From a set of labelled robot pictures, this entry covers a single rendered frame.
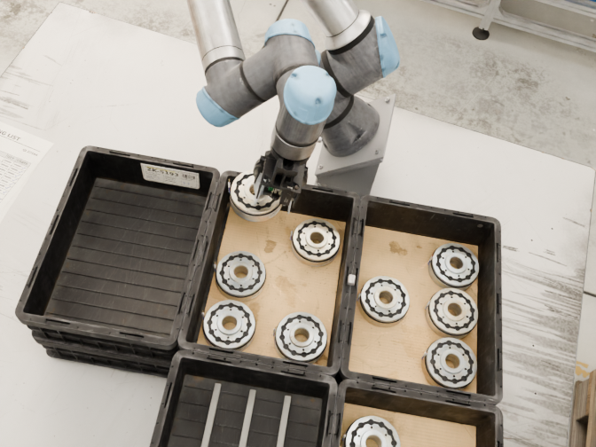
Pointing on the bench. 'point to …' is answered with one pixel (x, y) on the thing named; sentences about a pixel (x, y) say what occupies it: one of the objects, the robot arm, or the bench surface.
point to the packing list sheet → (17, 162)
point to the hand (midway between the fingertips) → (273, 194)
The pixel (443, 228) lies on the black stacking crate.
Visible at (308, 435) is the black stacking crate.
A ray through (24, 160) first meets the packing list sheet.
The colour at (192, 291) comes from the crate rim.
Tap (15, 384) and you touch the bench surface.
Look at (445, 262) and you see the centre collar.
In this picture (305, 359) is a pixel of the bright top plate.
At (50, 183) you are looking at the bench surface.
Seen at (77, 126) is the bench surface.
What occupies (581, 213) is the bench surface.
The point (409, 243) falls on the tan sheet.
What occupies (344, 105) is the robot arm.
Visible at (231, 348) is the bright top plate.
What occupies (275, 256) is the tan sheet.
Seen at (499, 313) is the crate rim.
